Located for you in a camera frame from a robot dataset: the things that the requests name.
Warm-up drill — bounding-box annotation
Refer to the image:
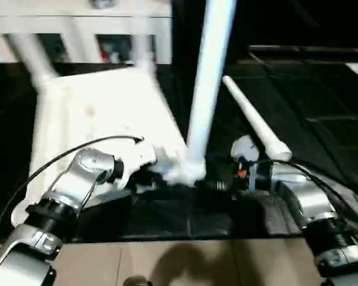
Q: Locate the black metal bar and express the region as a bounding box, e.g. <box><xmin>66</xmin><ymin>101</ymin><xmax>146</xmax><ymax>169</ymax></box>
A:
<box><xmin>249</xmin><ymin>44</ymin><xmax>358</xmax><ymax>55</ymax></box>

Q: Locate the white plastic children's table top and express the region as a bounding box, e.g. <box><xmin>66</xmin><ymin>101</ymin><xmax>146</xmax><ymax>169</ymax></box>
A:
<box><xmin>12</xmin><ymin>64</ymin><xmax>207</xmax><ymax>228</ymax></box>

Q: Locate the white glass-door cabinet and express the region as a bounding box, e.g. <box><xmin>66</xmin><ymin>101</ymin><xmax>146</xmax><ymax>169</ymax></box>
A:
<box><xmin>0</xmin><ymin>0</ymin><xmax>172</xmax><ymax>65</ymax></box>

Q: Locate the white plastic table leg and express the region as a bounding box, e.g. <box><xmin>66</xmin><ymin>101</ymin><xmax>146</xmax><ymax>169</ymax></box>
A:
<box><xmin>131</xmin><ymin>33</ymin><xmax>161</xmax><ymax>77</ymax></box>
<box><xmin>221</xmin><ymin>76</ymin><xmax>292</xmax><ymax>162</ymax></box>
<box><xmin>180</xmin><ymin>0</ymin><xmax>238</xmax><ymax>181</ymax></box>
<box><xmin>6</xmin><ymin>33</ymin><xmax>59</xmax><ymax>91</ymax></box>

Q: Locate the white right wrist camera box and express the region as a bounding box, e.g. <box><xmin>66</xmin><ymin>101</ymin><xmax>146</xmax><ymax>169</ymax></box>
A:
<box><xmin>230</xmin><ymin>135</ymin><xmax>261</xmax><ymax>163</ymax></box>

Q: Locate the black work mat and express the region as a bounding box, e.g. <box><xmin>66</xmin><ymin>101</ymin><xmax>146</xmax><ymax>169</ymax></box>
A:
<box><xmin>0</xmin><ymin>60</ymin><xmax>358</xmax><ymax>242</ymax></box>

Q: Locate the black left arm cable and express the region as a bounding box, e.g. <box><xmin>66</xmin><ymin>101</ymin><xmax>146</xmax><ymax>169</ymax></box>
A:
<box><xmin>0</xmin><ymin>135</ymin><xmax>145</xmax><ymax>239</ymax></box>

